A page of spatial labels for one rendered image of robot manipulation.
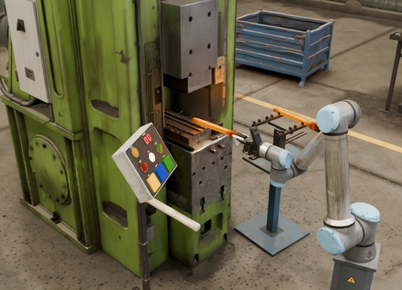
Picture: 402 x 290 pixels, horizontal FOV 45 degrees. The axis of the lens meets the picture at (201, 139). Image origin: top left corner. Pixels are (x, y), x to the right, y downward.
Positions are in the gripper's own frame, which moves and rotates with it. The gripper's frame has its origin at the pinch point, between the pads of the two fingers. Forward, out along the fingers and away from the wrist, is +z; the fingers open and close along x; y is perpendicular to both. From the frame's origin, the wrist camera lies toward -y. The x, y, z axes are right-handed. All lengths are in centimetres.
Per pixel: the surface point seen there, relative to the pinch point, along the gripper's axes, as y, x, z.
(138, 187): 4, -71, 2
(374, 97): 105, 358, 69
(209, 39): -49, 5, 26
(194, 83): -25.9, -7.2, 25.7
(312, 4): 102, 738, 393
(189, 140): 9.4, -11.4, 25.1
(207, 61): -36.5, 3.3, 25.9
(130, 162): -9, -72, 5
